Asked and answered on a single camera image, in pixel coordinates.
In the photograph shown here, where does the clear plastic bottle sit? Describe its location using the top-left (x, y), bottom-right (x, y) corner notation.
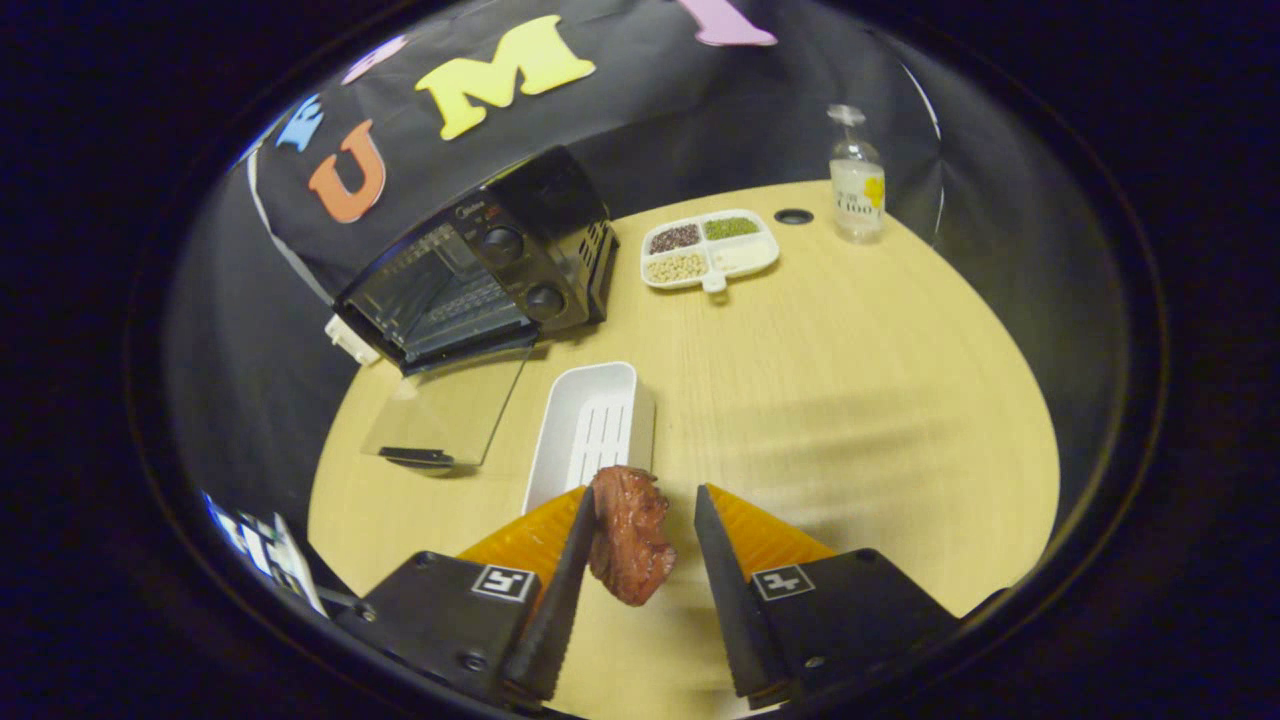
top-left (827, 104), bottom-right (887, 244)

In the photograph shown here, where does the white toaster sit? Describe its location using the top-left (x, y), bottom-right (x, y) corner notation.
top-left (324, 314), bottom-right (381, 367)

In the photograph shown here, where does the white rectangular tray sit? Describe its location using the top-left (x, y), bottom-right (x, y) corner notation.
top-left (522, 362), bottom-right (657, 516)

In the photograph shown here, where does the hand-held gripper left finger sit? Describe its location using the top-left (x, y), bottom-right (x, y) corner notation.
top-left (335, 485), bottom-right (601, 713)

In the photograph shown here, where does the brown meat piece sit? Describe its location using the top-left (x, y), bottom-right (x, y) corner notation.
top-left (588, 465), bottom-right (678, 608)

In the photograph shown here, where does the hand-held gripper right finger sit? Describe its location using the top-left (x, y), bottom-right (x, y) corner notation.
top-left (693, 483), bottom-right (963, 709)

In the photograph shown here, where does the white divided plate with beans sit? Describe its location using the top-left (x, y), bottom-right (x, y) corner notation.
top-left (640, 209), bottom-right (781, 294)

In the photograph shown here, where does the black toaster oven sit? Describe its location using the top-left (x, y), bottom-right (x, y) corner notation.
top-left (333, 145), bottom-right (621, 473)

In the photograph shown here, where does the white and blue printed board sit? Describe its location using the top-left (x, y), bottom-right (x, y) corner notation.
top-left (203, 490), bottom-right (328, 618)

